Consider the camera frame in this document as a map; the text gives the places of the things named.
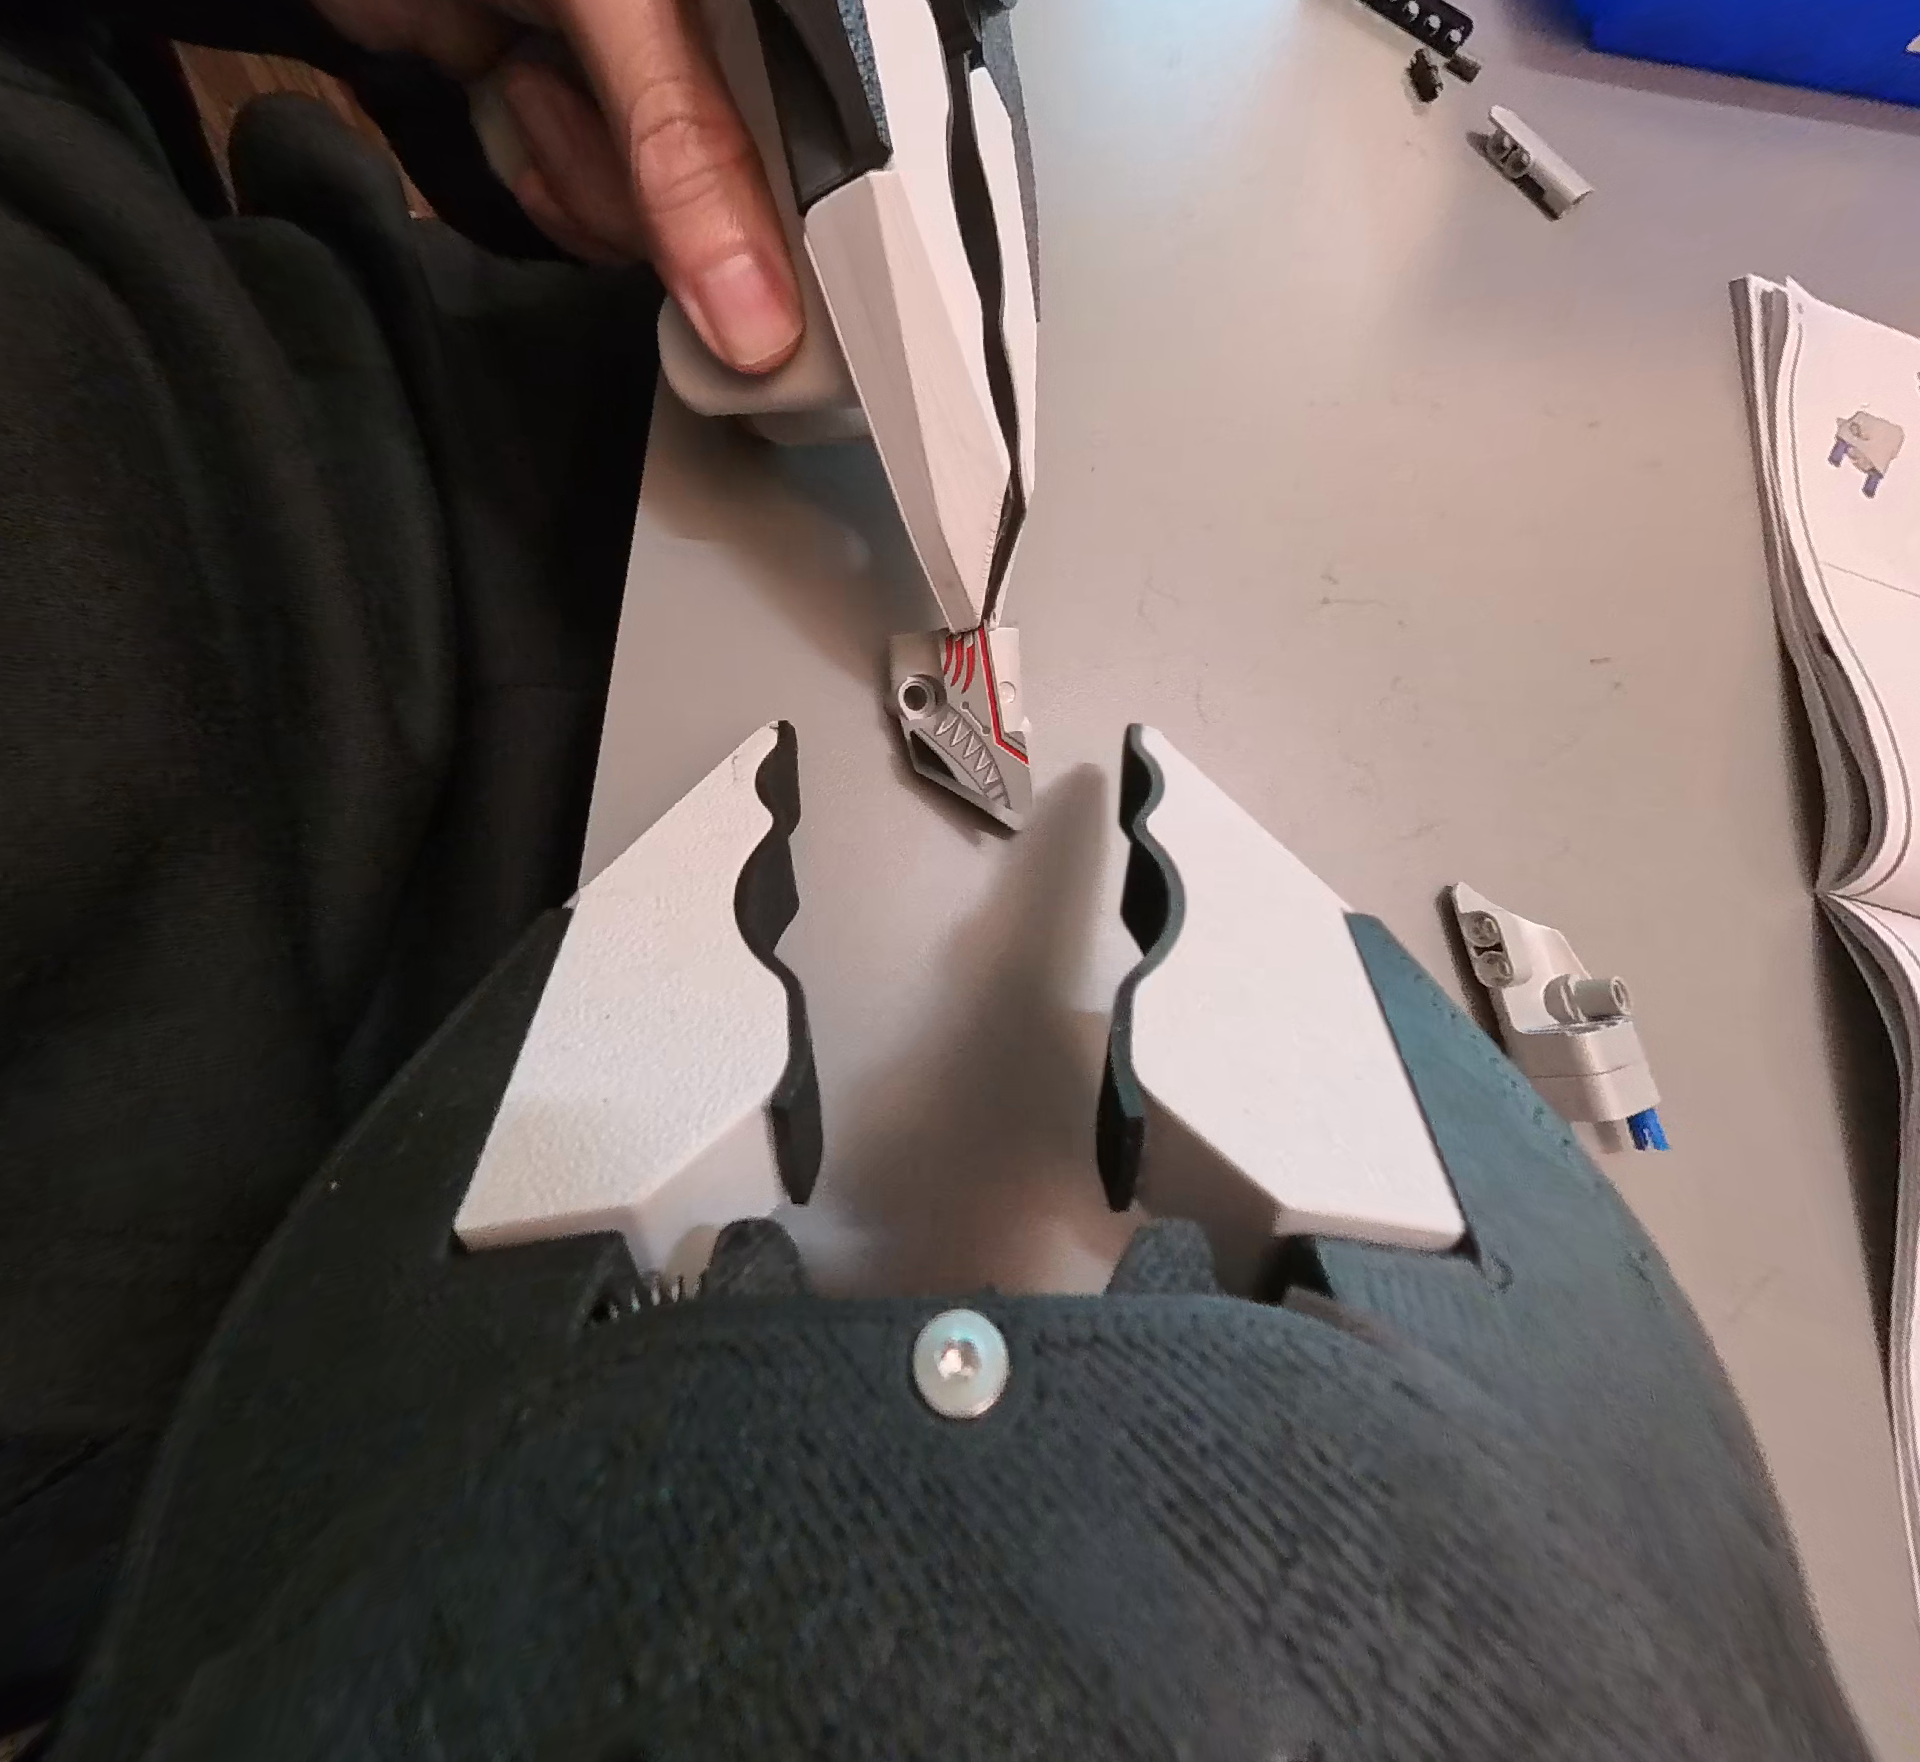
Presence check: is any grey panel assembly blue pin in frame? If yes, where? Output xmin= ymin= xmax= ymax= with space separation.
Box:
xmin=1442 ymin=880 xmax=1680 ymax=1156

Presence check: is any person's black hoodie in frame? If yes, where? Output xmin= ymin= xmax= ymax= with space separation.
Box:
xmin=0 ymin=0 xmax=669 ymax=1762

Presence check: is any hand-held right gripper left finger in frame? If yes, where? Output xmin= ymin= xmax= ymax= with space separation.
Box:
xmin=453 ymin=721 xmax=827 ymax=1253

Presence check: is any grey shark print panel brick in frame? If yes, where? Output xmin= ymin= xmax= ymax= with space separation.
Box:
xmin=887 ymin=622 xmax=1040 ymax=836

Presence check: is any grey curved panel brick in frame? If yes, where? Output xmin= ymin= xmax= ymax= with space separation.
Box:
xmin=1466 ymin=105 xmax=1595 ymax=219

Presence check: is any grey desk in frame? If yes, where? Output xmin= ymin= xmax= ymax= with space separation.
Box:
xmin=578 ymin=0 xmax=1920 ymax=1762

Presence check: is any brick instruction booklet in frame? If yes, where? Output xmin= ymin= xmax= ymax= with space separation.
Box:
xmin=1728 ymin=274 xmax=1920 ymax=1163

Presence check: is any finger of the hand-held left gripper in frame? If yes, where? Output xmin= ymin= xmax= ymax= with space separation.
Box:
xmin=960 ymin=53 xmax=1045 ymax=601
xmin=807 ymin=0 xmax=1028 ymax=630

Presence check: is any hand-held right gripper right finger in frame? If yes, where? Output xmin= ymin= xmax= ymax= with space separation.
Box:
xmin=1095 ymin=723 xmax=1466 ymax=1253

